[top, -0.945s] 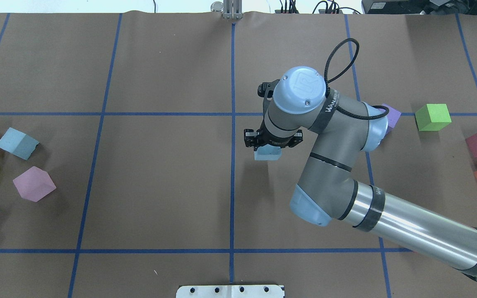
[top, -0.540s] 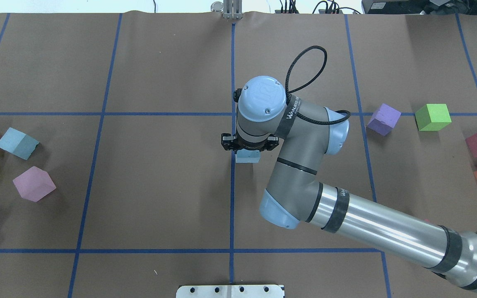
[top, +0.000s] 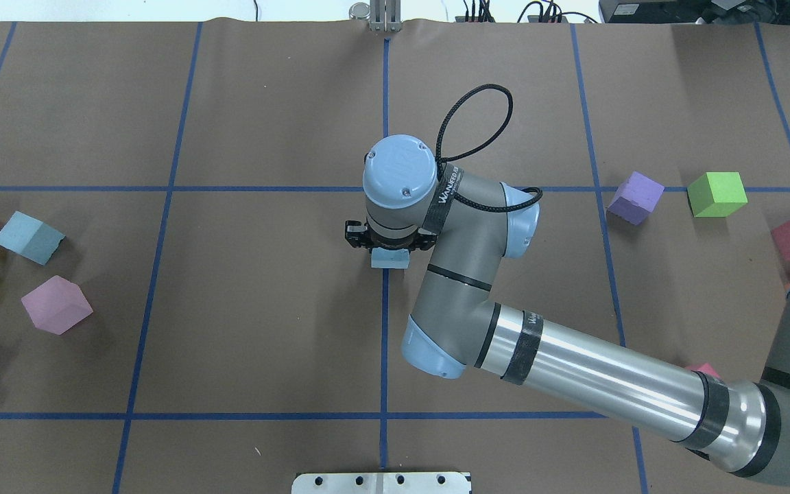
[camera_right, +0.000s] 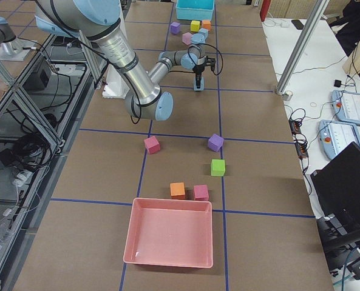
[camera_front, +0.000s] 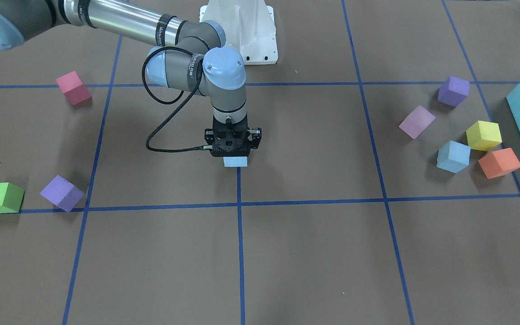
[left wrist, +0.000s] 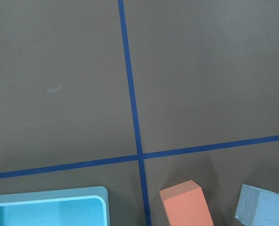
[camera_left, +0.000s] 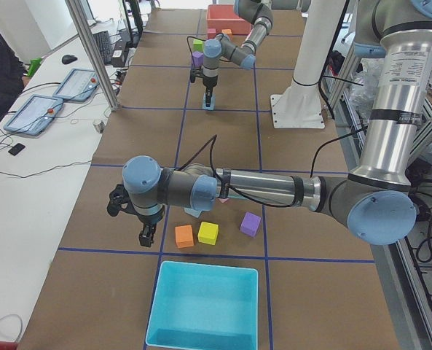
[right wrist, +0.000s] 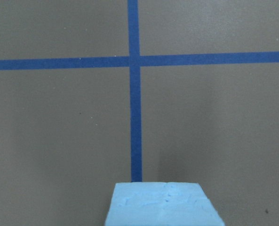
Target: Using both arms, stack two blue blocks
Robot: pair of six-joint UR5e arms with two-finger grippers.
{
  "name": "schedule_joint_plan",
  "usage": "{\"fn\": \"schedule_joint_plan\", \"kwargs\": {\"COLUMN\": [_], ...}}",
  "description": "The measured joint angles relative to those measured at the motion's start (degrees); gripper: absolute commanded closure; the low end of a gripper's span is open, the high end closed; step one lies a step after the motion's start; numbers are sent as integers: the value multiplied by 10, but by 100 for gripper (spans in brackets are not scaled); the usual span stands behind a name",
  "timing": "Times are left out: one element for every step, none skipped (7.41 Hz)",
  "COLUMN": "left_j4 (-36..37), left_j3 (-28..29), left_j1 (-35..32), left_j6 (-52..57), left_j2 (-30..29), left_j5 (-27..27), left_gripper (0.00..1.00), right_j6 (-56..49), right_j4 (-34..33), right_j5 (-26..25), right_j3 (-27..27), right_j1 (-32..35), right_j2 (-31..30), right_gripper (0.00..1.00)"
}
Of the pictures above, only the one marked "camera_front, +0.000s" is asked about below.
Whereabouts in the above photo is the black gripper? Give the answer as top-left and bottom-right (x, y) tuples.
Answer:
(204, 117), (262, 157)

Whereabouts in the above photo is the light blue block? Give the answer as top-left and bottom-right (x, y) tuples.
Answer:
(223, 156), (248, 168)
(436, 141), (471, 173)

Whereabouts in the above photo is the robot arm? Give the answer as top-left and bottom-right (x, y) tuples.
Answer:
(0, 0), (262, 157)

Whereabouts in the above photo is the magenta block lone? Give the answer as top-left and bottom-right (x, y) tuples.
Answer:
(56, 71), (92, 106)

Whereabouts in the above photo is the purple block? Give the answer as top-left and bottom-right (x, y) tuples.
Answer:
(437, 76), (470, 107)
(40, 175), (84, 212)

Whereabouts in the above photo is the light pink block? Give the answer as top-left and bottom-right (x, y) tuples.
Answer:
(399, 105), (436, 139)

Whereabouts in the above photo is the green block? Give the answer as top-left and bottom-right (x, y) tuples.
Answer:
(0, 182), (25, 214)

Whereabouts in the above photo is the yellow block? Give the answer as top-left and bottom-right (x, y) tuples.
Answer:
(465, 120), (503, 152)

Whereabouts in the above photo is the orange block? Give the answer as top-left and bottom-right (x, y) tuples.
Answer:
(478, 148), (520, 179)

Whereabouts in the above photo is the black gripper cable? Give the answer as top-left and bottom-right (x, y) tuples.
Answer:
(141, 46), (211, 153)

